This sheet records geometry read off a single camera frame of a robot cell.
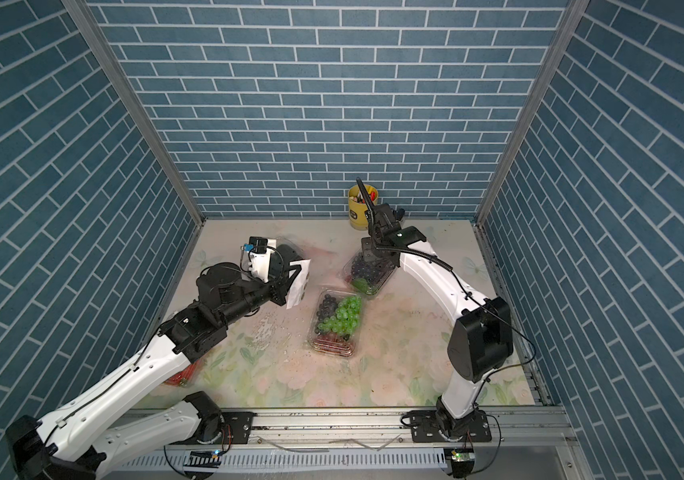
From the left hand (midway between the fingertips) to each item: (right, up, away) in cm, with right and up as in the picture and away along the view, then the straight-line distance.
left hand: (309, 270), depth 68 cm
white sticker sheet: (-3, -5, +1) cm, 6 cm away
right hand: (+16, +5, +19) cm, 26 cm away
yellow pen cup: (+11, +20, +40) cm, 47 cm away
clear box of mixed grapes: (+5, -16, +17) cm, 24 cm away
